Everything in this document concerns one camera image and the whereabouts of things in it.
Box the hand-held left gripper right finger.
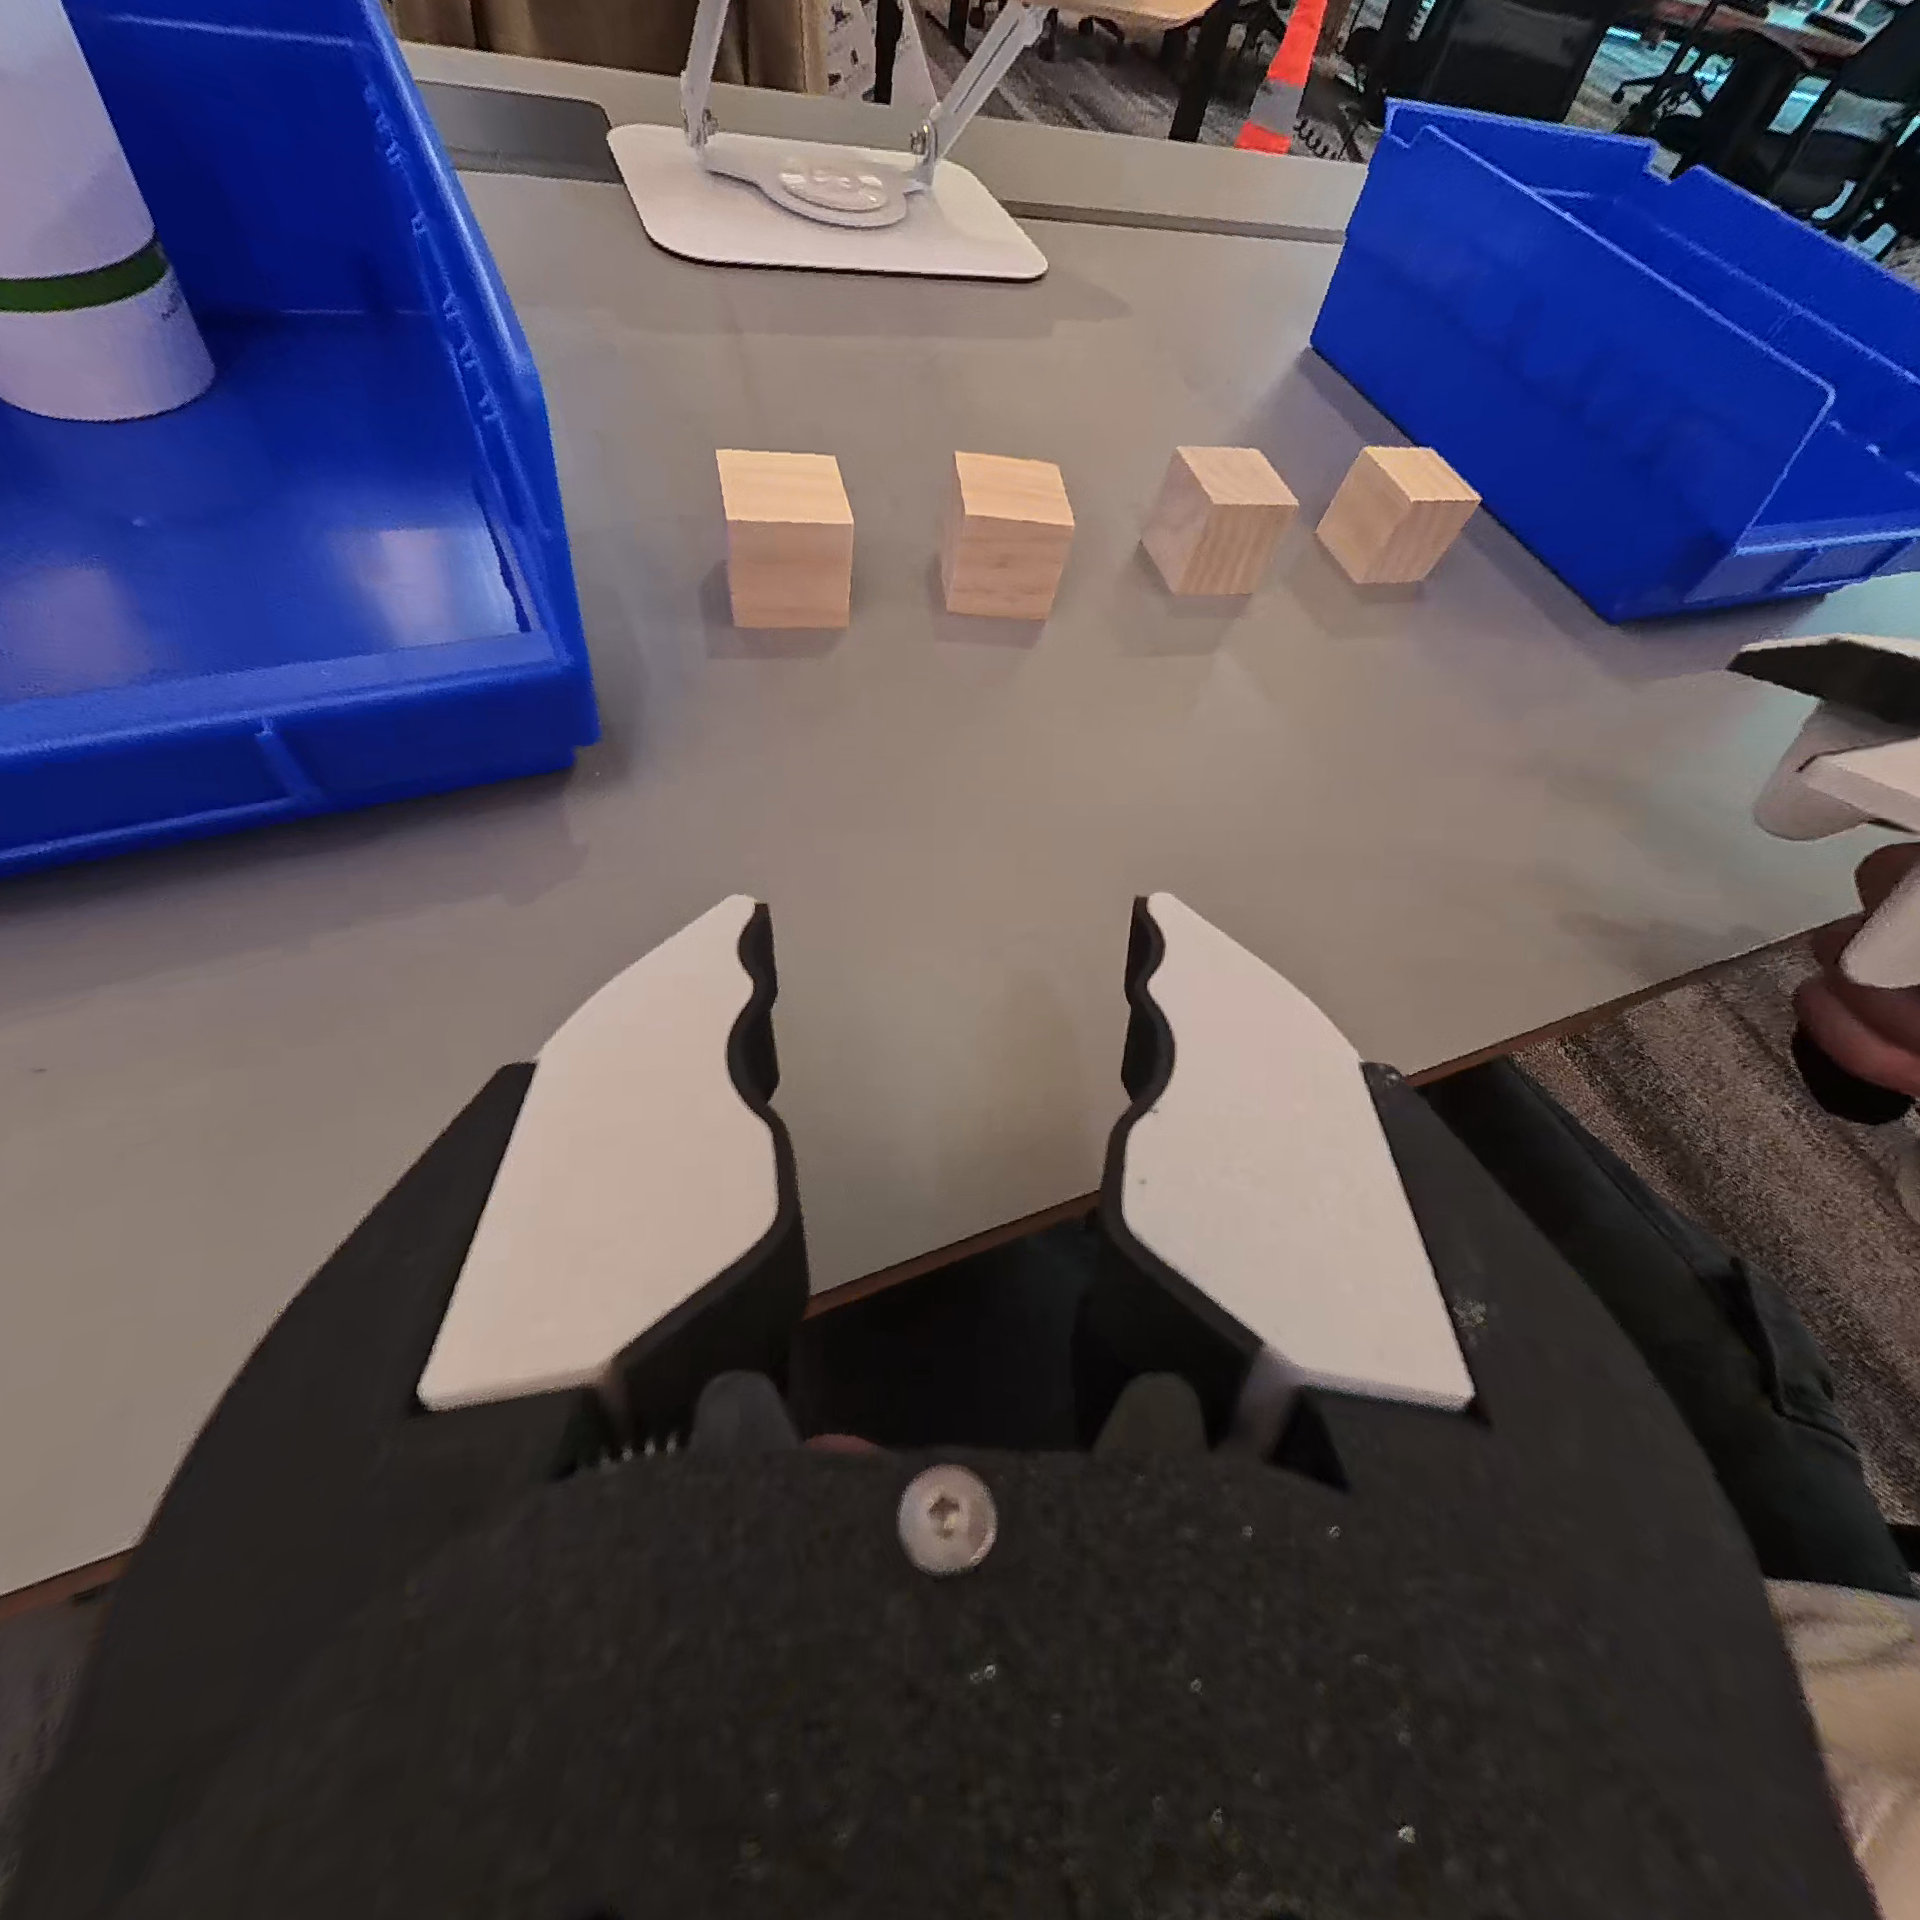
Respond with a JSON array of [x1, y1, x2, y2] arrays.
[[1098, 892, 1482, 1461]]

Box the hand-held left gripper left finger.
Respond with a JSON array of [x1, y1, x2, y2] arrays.
[[417, 893, 814, 1444]]

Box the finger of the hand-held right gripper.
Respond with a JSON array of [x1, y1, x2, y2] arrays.
[[1726, 633, 1920, 740], [1751, 718, 1920, 842]]

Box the blue plastic bin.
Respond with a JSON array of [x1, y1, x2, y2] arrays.
[[0, 0, 601, 880], [1310, 97, 1920, 624]]

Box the white paper cup green band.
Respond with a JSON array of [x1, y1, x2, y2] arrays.
[[0, 0, 222, 422]]

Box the person's right hand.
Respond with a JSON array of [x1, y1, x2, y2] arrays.
[[1793, 838, 1920, 1128]]

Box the person's black pants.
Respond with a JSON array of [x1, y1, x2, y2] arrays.
[[796, 1049, 1920, 1601]]

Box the wooden cube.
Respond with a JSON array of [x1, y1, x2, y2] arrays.
[[943, 450, 1076, 620], [1315, 444, 1483, 587], [1142, 444, 1302, 598], [715, 448, 858, 633]]

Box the black office chair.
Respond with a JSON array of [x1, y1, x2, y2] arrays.
[[1612, 0, 1808, 153]]

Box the orange traffic cone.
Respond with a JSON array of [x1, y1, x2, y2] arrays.
[[1236, 0, 1335, 156]]

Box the white document stand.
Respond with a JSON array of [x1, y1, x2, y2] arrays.
[[609, 0, 1051, 288]]

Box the black table frame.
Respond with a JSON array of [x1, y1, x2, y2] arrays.
[[1168, 0, 1255, 147]]

